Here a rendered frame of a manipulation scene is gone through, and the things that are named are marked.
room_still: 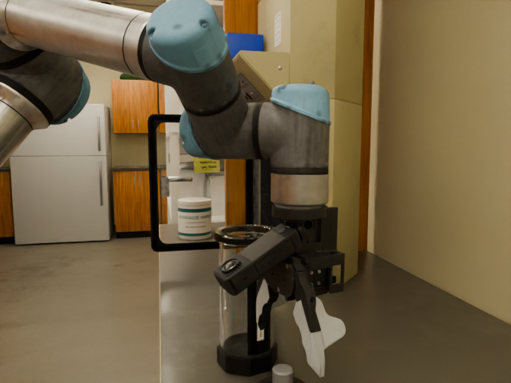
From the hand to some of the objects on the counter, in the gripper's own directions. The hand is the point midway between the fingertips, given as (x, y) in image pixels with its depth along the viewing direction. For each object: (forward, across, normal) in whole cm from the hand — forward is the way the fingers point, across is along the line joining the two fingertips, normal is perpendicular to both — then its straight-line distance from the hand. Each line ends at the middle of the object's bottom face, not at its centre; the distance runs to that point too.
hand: (283, 353), depth 57 cm
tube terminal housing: (+8, +49, -40) cm, 64 cm away
